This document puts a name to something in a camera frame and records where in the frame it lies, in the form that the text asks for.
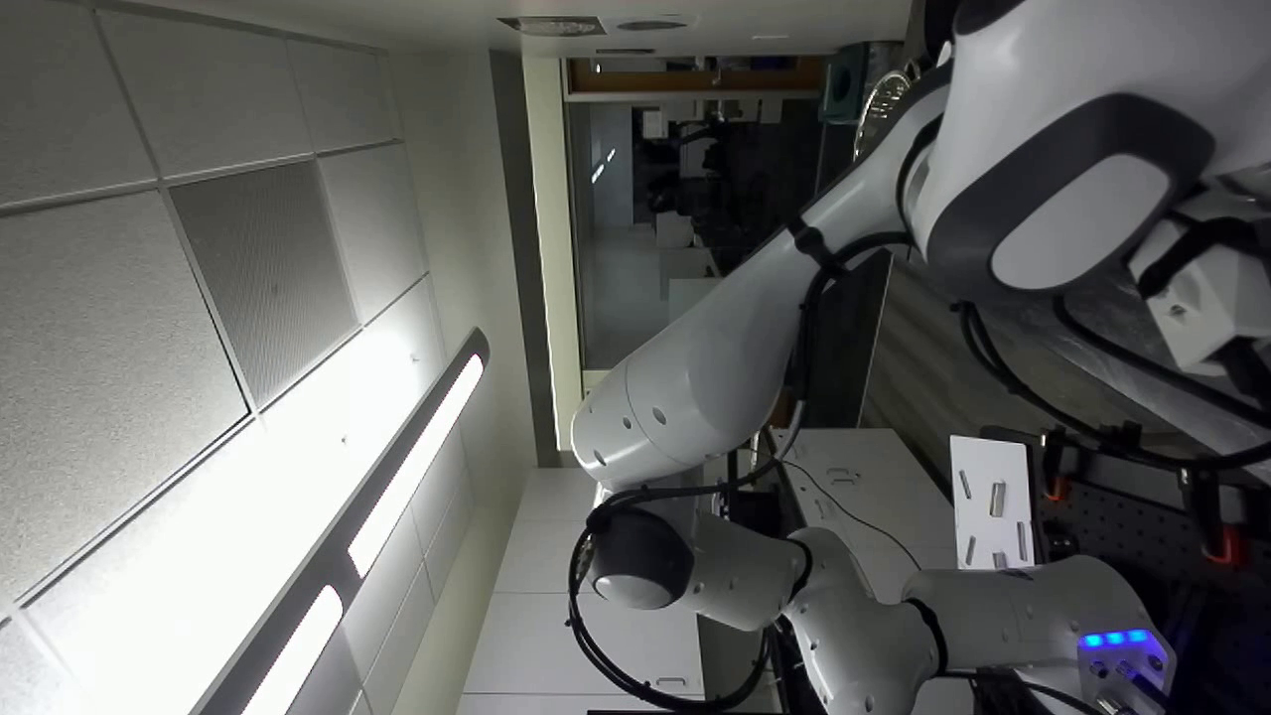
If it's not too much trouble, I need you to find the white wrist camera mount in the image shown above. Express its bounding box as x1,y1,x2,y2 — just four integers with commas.
1139,213,1271,376

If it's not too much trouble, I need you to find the ceiling air vent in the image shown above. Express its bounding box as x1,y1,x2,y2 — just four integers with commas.
497,11,610,41

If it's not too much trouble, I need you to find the black orange bar clamp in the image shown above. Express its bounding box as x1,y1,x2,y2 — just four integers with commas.
1178,460,1254,572
1036,419,1150,509

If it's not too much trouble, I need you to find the steel colander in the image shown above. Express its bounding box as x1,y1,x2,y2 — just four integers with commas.
851,69,922,168

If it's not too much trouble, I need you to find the grey cabinet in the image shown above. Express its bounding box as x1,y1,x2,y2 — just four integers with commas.
763,424,961,572

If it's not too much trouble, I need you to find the long ceiling light strip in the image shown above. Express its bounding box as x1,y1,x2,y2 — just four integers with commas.
337,329,492,589
235,580,350,715

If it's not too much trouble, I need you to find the white paper note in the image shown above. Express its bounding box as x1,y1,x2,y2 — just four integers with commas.
947,432,1041,572

